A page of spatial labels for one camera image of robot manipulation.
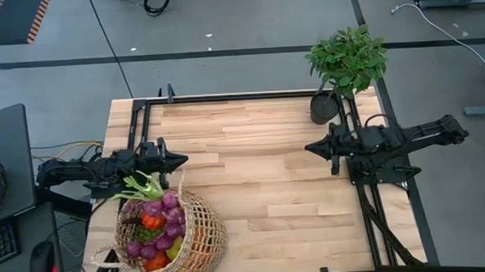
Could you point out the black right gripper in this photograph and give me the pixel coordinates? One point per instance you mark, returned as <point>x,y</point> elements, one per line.
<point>347,143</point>

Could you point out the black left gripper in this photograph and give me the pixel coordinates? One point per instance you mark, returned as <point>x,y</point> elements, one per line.
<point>153,158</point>

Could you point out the green potted plant black pot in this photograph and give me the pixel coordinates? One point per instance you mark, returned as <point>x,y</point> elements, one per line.
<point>346,59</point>

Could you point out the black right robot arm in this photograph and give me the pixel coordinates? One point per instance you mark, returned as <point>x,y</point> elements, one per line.
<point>431,129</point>

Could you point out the orange striped floor mat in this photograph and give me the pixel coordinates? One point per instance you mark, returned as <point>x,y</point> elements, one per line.
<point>12,19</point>

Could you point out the black aluminium table frame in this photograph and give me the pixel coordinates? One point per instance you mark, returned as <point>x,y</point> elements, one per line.
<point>245,97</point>

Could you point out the white green leek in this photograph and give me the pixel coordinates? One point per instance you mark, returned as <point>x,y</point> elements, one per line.
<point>144,192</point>

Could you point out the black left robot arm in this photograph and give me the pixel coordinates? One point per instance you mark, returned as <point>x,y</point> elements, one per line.
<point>76,170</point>

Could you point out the black computer mouse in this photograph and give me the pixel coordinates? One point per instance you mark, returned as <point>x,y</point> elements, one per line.
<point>41,261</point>

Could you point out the grey floor bar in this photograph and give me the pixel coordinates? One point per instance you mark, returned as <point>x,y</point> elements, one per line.
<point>483,110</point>

